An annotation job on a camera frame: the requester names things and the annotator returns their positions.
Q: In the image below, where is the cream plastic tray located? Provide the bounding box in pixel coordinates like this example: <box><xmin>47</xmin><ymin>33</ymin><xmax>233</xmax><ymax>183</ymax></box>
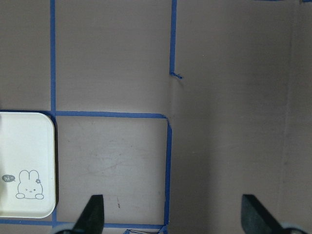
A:
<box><xmin>0</xmin><ymin>112</ymin><xmax>57</xmax><ymax>218</ymax></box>

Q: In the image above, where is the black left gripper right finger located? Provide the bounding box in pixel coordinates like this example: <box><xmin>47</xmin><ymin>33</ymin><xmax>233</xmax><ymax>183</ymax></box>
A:
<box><xmin>240</xmin><ymin>194</ymin><xmax>309</xmax><ymax>234</ymax></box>

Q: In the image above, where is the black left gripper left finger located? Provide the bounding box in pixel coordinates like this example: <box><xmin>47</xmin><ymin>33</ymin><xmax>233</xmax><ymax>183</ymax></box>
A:
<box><xmin>52</xmin><ymin>195</ymin><xmax>104</xmax><ymax>234</ymax></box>

